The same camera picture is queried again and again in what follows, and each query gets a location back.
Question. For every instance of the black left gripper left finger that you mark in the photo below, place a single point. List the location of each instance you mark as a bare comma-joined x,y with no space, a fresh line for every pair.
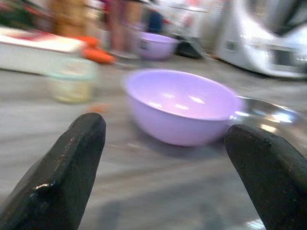
60,177

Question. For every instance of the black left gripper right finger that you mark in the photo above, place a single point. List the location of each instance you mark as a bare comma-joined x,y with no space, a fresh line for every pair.
271,177

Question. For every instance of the shiny steel bowl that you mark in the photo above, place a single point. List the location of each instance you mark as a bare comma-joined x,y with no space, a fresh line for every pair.
268,115

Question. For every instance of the clear glass jar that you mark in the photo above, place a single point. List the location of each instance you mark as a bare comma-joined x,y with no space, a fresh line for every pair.
72,80

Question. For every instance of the large purple plastic bowl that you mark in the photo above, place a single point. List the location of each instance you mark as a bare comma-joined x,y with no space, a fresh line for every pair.
182,107

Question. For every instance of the white cutting board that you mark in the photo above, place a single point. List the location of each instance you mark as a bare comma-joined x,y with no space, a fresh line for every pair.
36,52

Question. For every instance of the orange carrot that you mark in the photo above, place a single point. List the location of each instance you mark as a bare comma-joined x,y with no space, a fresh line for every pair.
98,55
90,41

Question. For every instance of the brown wooden container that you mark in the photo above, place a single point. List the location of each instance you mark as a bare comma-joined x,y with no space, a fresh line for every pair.
72,18

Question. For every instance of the pink tall bottle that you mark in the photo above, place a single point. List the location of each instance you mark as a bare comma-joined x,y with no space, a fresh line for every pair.
117,26

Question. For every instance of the small purple plastic bowl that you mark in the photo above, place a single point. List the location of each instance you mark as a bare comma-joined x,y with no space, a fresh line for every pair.
156,45

